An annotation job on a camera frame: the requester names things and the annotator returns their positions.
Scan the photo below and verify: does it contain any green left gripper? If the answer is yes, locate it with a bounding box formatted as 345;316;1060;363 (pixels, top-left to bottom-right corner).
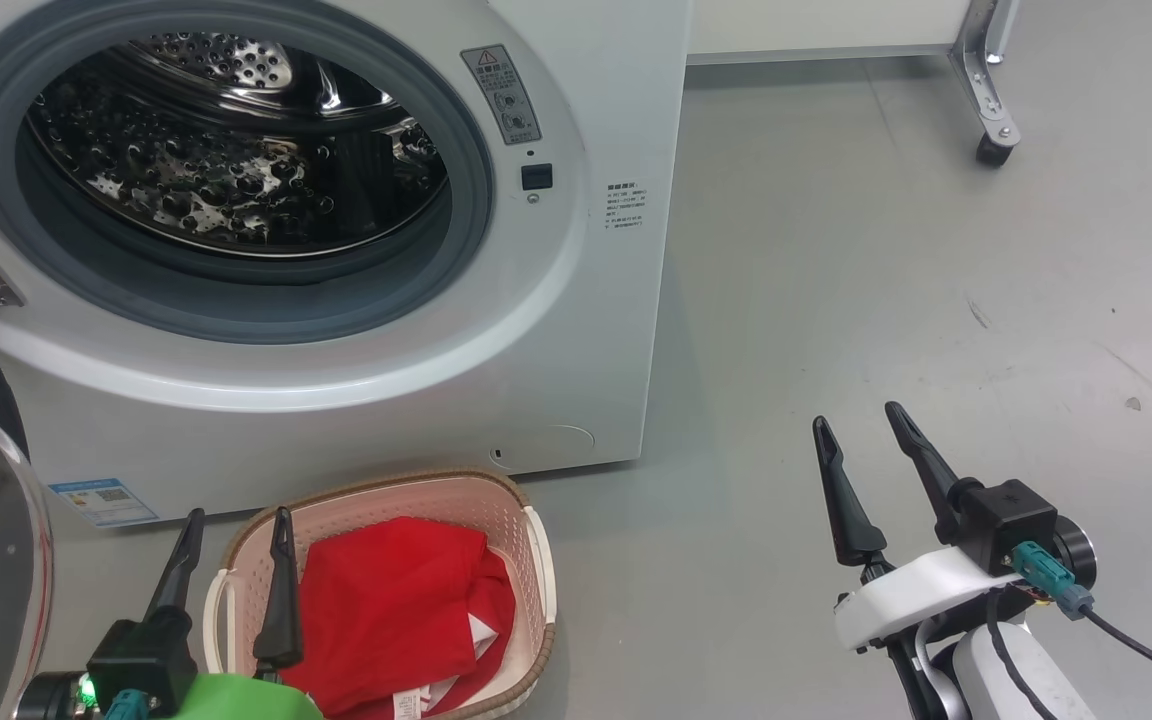
144;506;325;720

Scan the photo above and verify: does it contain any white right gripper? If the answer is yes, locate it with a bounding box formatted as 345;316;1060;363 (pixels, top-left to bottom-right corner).
813;401;1027;653

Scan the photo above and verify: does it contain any red garment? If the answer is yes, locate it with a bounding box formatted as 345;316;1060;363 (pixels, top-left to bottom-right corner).
281;516;517;720

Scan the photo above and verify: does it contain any cream perforated laundry basket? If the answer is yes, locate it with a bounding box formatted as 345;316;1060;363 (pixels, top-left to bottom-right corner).
202;470;558;720

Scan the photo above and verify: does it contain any white front-load washing machine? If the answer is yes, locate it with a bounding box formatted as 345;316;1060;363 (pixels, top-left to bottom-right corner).
0;0;694;527

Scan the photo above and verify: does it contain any blue energy label sticker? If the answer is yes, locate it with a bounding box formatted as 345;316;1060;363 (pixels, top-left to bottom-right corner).
48;478;161;528

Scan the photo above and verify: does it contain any small printed text label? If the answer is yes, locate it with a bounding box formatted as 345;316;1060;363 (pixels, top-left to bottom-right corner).
606;182;648;232

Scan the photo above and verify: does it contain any metal leg with caster wheel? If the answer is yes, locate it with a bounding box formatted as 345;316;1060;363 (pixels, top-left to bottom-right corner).
948;0;1022;168

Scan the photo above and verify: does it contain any white furniture panel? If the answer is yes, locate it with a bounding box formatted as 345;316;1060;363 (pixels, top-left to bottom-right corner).
686;0;977;66

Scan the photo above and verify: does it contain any grey warning label sticker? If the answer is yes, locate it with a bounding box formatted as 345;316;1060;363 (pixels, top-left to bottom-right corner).
462;44;543;147

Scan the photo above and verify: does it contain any black cable with teal connector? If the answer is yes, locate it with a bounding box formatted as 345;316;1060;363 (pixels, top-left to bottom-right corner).
106;688;159;720
1013;541;1152;694

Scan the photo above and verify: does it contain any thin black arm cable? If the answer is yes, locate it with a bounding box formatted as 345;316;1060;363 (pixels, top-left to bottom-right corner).
986;590;1062;720

